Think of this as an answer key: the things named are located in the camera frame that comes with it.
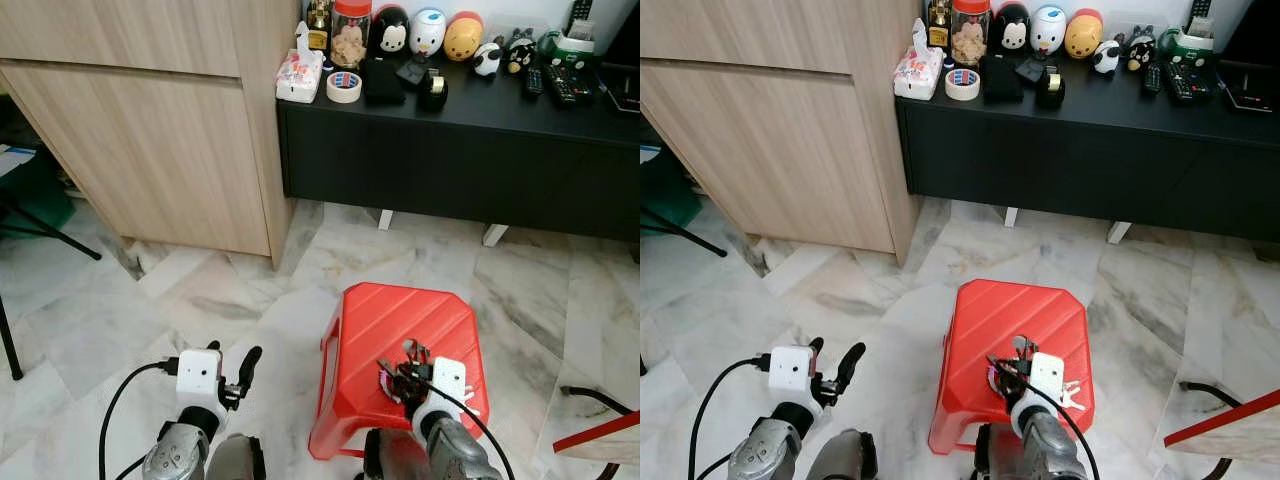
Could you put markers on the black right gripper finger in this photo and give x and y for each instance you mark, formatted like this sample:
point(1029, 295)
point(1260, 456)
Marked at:
point(999, 372)
point(396, 376)
point(418, 368)
point(1020, 362)

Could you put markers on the bunch of keys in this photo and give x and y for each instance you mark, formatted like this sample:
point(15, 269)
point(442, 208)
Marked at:
point(415, 350)
point(1022, 345)

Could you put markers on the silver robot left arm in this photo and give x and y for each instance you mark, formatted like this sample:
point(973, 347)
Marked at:
point(175, 455)
point(760, 455)

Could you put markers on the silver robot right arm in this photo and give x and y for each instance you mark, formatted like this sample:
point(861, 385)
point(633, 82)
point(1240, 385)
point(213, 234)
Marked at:
point(1050, 450)
point(460, 455)

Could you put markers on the red plastic stool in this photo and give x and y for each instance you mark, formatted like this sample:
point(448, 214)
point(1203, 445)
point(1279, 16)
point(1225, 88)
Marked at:
point(370, 340)
point(1000, 320)

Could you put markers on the black stand leg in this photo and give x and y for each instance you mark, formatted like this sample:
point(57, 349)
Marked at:
point(690, 238)
point(60, 237)

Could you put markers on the red edged wooden table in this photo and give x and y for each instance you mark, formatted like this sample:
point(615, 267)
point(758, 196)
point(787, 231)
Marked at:
point(600, 440)
point(1230, 430)

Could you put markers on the black pole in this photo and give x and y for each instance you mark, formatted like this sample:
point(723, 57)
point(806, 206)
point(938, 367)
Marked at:
point(10, 340)

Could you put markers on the green bag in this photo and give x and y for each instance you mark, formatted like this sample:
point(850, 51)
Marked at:
point(35, 190)
point(670, 190)

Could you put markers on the light wooden cabinet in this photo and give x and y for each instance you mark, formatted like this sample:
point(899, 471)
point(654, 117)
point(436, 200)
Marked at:
point(150, 130)
point(780, 130)

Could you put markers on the black low sideboard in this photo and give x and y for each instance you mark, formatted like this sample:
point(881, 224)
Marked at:
point(460, 150)
point(1080, 150)

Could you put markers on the black tape dispenser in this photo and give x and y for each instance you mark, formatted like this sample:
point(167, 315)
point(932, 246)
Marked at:
point(1050, 90)
point(432, 92)

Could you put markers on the white tape roll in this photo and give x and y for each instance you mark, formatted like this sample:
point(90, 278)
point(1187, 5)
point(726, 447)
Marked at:
point(962, 91)
point(343, 93)

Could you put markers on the black pouch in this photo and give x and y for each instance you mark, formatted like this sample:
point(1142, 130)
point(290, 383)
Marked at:
point(382, 82)
point(1000, 80)

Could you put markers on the white tissue pack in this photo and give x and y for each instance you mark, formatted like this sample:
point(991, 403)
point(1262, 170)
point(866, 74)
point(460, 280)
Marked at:
point(299, 72)
point(917, 70)

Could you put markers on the small black box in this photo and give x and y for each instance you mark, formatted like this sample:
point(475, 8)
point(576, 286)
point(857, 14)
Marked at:
point(413, 70)
point(1032, 68)

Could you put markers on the small black remote control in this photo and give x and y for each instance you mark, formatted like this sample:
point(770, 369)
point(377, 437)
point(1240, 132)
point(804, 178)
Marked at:
point(533, 80)
point(1152, 78)

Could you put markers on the small panda figure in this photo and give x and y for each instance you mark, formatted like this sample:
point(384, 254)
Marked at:
point(487, 58)
point(1106, 57)

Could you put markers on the large black remote control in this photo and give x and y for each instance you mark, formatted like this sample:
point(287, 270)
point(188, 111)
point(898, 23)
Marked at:
point(561, 85)
point(1181, 83)

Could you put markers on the flat black device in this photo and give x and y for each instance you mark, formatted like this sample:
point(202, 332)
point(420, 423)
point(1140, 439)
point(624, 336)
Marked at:
point(622, 92)
point(1252, 90)

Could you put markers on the red lidded snack jar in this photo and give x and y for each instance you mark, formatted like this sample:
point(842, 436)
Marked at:
point(970, 40)
point(351, 40)

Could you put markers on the yellow bear figure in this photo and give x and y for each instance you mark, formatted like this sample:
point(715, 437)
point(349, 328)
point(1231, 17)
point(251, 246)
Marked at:
point(463, 38)
point(1083, 36)

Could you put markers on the small black white figure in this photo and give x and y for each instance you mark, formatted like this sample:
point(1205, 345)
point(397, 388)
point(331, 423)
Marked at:
point(520, 52)
point(1140, 50)

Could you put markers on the black mouse figure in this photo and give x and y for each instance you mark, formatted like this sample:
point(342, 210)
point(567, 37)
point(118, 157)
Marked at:
point(1010, 30)
point(390, 32)

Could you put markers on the gold bottle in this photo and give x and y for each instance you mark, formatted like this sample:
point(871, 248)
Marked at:
point(319, 25)
point(939, 24)

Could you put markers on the black television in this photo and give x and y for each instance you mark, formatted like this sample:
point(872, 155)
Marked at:
point(1255, 30)
point(628, 30)

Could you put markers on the upright black remote control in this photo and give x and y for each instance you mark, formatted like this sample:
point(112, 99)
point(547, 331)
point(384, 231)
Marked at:
point(581, 10)
point(1200, 9)

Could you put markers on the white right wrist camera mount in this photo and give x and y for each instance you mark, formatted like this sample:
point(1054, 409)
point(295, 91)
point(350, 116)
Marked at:
point(448, 382)
point(1047, 378)

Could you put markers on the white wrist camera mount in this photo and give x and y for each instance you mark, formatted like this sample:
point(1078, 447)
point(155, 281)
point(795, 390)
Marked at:
point(448, 382)
point(1047, 378)
point(790, 372)
point(198, 378)

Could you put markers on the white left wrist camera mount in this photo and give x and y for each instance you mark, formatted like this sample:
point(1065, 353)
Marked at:
point(790, 372)
point(198, 378)

